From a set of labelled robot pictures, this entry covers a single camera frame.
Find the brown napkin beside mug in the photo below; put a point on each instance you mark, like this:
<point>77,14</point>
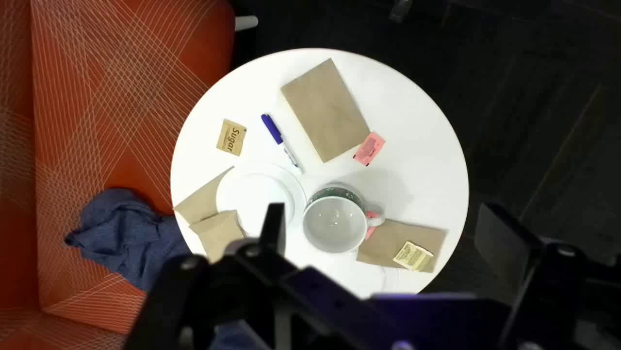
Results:
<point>387,240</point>

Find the pink sweetener packet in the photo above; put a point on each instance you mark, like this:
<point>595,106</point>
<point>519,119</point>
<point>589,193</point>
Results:
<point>370,149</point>

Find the blue cloth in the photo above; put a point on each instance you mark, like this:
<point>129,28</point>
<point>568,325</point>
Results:
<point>122,232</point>

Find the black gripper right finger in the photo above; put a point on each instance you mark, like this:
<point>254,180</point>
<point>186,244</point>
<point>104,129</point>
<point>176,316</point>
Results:
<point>564,300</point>

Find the brown napkin under lid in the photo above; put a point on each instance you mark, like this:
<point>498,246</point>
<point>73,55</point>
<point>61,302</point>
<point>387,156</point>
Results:
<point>203,203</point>

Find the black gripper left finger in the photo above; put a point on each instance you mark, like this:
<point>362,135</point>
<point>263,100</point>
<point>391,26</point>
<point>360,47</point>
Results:
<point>191,298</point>

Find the large brown paper napkin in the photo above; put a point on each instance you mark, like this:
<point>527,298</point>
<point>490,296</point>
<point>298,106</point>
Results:
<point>327,110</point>

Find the small folded brown napkin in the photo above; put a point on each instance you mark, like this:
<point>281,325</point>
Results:
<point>219,232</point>

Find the yellow sweetener packet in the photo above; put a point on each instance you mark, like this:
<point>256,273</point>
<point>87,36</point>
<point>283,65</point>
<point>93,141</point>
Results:
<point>415,257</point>

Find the round white table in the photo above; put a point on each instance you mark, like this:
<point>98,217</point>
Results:
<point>419,178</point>

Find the blue and white marker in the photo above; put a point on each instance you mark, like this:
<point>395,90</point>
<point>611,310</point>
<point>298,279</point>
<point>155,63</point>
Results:
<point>281,141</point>

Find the white mug with green band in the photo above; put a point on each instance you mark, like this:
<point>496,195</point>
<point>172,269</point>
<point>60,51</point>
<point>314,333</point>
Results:
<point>339,219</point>

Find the orange patterned sofa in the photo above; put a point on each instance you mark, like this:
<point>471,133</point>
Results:
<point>93,96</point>

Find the brown sugar packet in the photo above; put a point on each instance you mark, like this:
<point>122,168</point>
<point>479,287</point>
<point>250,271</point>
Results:
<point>232,137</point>

